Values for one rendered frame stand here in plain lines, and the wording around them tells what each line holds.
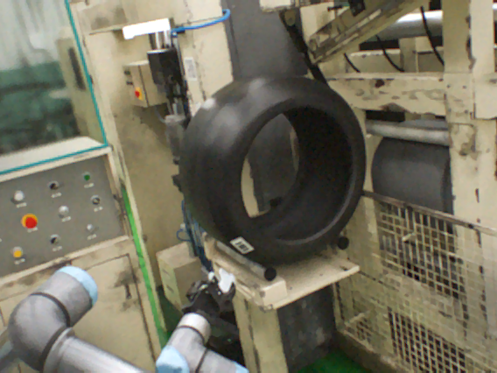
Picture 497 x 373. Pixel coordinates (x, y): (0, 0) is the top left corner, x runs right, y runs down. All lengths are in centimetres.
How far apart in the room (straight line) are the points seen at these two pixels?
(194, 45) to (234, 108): 40
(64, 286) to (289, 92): 78
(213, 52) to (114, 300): 105
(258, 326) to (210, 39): 109
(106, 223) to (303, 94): 101
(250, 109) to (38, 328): 76
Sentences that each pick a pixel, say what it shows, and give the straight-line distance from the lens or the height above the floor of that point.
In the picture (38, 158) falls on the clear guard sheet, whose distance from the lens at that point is 209.
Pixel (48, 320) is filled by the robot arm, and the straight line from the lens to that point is 120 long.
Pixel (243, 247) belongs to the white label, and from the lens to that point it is 157.
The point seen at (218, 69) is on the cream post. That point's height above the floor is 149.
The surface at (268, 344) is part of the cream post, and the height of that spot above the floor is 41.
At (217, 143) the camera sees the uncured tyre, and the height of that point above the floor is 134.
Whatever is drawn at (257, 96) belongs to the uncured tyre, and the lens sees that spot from 152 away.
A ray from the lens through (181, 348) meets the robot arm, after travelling 123.
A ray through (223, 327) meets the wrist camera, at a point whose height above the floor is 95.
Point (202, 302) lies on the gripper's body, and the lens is 133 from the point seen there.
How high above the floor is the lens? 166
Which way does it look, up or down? 17 degrees down
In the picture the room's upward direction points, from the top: 11 degrees counter-clockwise
